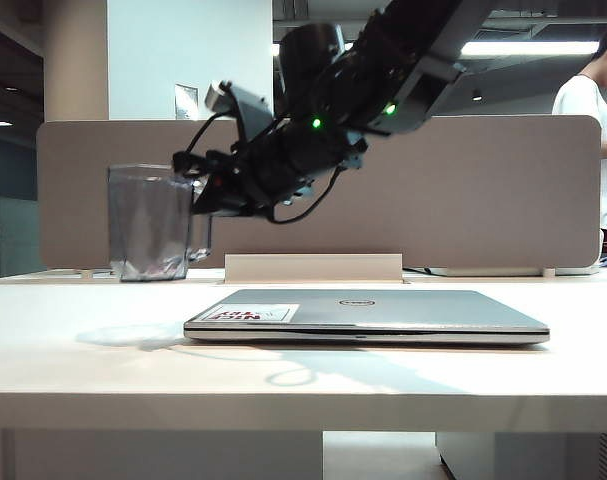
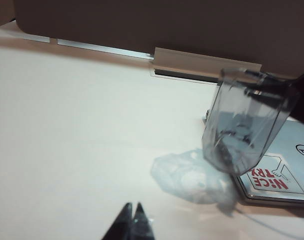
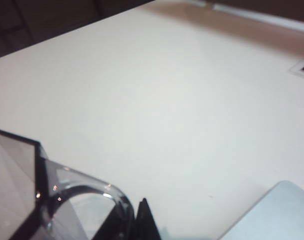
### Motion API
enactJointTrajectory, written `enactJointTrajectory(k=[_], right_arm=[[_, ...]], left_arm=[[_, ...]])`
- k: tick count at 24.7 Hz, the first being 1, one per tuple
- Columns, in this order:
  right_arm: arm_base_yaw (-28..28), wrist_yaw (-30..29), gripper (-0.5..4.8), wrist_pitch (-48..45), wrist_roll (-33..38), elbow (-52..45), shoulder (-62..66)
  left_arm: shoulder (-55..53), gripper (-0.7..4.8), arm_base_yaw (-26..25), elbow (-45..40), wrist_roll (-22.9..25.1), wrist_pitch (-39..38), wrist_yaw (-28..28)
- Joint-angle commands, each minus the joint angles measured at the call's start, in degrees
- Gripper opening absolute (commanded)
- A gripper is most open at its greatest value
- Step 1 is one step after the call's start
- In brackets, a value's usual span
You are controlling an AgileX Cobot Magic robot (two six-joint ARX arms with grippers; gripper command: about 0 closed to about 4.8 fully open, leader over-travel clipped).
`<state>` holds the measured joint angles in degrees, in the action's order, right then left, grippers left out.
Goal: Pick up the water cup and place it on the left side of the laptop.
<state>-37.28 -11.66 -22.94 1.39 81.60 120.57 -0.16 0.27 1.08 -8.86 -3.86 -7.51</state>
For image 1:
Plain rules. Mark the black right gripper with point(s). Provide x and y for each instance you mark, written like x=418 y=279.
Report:
x=263 y=170

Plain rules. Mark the transparent grey plastic cup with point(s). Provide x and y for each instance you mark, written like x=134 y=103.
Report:
x=148 y=225

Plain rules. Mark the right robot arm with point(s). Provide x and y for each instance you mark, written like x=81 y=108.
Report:
x=423 y=75

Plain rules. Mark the silver Dell laptop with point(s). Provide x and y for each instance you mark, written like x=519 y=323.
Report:
x=433 y=317

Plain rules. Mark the white red Nice Try sticker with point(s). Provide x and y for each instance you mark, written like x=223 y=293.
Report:
x=253 y=314

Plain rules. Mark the beige desk divider panel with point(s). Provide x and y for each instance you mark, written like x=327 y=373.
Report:
x=483 y=200

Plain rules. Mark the beige desk support panel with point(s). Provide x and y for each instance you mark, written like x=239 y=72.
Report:
x=158 y=457

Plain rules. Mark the round ceiling spot lamp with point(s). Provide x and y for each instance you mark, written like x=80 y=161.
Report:
x=477 y=95

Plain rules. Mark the long ceiling light strip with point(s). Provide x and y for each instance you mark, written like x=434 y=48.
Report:
x=533 y=48

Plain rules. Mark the person in white t-shirt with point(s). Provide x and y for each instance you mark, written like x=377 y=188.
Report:
x=580 y=115

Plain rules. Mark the small framed wall sign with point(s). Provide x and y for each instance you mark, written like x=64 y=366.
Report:
x=183 y=102

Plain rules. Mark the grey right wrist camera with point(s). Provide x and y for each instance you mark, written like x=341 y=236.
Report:
x=253 y=110

